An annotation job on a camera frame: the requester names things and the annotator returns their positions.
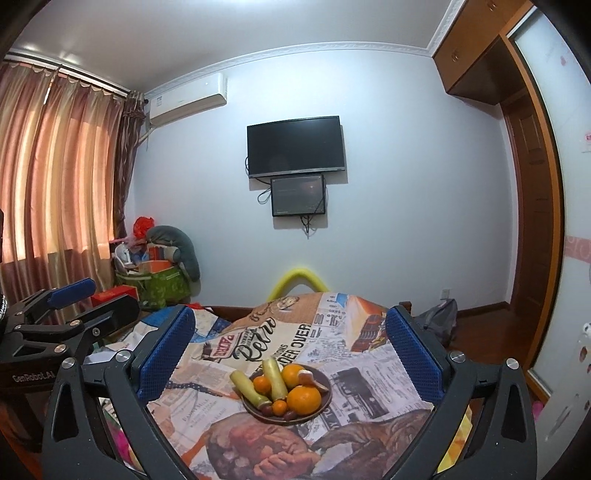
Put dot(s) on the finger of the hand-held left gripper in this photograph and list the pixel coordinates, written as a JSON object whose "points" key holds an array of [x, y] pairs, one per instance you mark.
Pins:
{"points": [[74, 290], [106, 318]]}

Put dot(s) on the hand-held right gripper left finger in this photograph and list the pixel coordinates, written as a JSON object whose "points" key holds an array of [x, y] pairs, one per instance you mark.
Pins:
{"points": [[166, 355]]}

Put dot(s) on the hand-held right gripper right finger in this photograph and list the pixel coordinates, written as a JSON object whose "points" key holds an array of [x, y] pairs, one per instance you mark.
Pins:
{"points": [[411, 350]]}

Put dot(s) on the peeled sugarcane piece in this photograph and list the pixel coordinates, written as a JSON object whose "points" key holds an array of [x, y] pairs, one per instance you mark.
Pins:
{"points": [[274, 376], [247, 385]]}

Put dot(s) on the dark round plate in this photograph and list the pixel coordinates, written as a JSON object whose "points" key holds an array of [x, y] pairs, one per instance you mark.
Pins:
{"points": [[324, 399]]}

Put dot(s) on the small tangerine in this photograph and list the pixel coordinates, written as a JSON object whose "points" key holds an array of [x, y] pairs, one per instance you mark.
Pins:
{"points": [[262, 385], [279, 407]]}

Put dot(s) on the large orange with label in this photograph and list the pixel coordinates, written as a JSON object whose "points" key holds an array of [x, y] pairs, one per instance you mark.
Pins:
{"points": [[304, 399]]}

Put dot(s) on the red box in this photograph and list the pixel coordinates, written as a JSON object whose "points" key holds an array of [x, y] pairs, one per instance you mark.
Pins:
{"points": [[117, 294]]}

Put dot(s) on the grey backpack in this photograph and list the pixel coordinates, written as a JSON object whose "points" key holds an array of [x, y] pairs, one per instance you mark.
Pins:
{"points": [[438, 321]]}

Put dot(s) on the green bag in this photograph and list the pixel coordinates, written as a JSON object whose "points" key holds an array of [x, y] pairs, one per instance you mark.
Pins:
{"points": [[161, 288]]}

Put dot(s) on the orange box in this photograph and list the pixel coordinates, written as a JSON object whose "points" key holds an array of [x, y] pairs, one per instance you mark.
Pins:
{"points": [[156, 266]]}

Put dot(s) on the red plastic bag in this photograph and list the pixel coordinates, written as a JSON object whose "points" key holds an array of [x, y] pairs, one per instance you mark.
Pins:
{"points": [[143, 226]]}

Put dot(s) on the yellow cloth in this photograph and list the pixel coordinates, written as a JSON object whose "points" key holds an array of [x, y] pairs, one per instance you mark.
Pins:
{"points": [[455, 438]]}

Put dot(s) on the grey plush toy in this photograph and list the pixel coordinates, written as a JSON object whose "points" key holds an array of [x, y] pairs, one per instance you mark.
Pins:
{"points": [[180, 244]]}

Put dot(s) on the pink brown curtain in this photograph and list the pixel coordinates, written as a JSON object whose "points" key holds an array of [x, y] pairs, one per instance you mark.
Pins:
{"points": [[60, 175]]}

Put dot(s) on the plain orange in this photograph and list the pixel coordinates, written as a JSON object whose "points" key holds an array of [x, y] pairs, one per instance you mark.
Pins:
{"points": [[292, 374]]}

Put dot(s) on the newspaper print blanket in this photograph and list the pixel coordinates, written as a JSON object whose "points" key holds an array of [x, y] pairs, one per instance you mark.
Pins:
{"points": [[277, 443]]}

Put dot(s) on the brown wooden door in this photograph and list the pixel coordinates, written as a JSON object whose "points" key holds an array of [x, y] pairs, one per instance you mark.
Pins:
{"points": [[531, 207]]}

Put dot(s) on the small black monitor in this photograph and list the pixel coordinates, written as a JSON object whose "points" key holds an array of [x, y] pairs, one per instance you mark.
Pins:
{"points": [[298, 196]]}

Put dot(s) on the white air conditioner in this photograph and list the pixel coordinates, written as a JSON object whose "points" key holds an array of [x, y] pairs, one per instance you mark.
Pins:
{"points": [[187, 99]]}

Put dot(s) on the wooden overhead cabinet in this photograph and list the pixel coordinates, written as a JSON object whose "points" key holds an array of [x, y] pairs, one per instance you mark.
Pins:
{"points": [[475, 50]]}

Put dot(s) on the black wall television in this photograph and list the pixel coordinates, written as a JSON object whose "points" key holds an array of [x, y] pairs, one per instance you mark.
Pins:
{"points": [[295, 145]]}

